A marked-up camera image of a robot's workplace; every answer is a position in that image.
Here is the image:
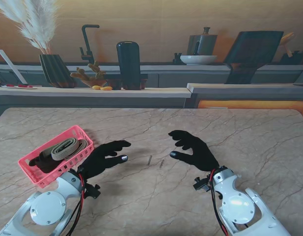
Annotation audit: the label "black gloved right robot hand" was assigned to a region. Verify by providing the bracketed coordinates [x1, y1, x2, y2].
[167, 130, 220, 173]

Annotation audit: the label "white leaning board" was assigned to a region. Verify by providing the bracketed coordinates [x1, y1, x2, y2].
[0, 49, 28, 86]

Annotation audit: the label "black kitchen faucet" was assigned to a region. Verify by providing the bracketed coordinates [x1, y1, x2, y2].
[79, 24, 100, 65]

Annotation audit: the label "grey pot with lid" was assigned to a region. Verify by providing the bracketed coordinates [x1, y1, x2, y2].
[187, 27, 218, 56]

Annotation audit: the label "tall dark canister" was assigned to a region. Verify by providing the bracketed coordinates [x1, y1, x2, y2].
[116, 41, 142, 90]

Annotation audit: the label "dark ribbed vase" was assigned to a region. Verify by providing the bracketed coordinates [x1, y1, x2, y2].
[39, 54, 77, 89]

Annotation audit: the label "white pampas grass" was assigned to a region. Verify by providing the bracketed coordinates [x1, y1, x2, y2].
[0, 0, 58, 55]

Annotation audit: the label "dark utensil holder with utensils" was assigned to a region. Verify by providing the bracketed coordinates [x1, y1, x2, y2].
[280, 31, 303, 65]

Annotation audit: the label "red black right arm cables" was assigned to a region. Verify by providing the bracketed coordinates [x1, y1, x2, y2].
[207, 172, 229, 236]

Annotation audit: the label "grey counter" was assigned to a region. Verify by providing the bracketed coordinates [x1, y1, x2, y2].
[187, 83, 303, 109]

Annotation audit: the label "plate with red slices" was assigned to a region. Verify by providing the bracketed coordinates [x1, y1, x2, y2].
[0, 84, 38, 89]

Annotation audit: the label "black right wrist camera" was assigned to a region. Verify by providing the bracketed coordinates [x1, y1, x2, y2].
[193, 177, 211, 192]

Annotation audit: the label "beige braided belt black leather ends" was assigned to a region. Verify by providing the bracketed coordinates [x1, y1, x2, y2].
[64, 139, 91, 161]

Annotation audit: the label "red black arm cables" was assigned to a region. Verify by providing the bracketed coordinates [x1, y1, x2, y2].
[207, 172, 229, 236]
[66, 172, 86, 236]

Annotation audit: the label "cactus plant in bowl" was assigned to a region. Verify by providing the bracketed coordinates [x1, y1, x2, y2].
[69, 60, 107, 88]

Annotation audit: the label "white speckled bowl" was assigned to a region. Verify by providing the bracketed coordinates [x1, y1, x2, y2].
[180, 55, 218, 65]

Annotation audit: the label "pale beige webbing belt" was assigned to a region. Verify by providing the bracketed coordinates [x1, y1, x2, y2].
[39, 138, 80, 162]

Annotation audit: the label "dark brown webbing belt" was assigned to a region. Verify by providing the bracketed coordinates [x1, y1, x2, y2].
[28, 151, 57, 174]

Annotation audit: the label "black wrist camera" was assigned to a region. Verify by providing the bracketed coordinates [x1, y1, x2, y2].
[193, 177, 211, 192]
[83, 183, 102, 200]

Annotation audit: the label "pink plastic storage basket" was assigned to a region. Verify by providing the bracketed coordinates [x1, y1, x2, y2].
[18, 125, 95, 189]

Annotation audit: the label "red black left arm cables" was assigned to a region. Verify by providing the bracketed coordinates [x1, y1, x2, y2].
[66, 172, 86, 236]

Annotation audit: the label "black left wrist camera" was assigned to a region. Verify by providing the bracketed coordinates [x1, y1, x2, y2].
[83, 183, 102, 200]

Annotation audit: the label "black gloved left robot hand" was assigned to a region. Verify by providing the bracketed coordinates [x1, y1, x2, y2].
[77, 140, 132, 179]

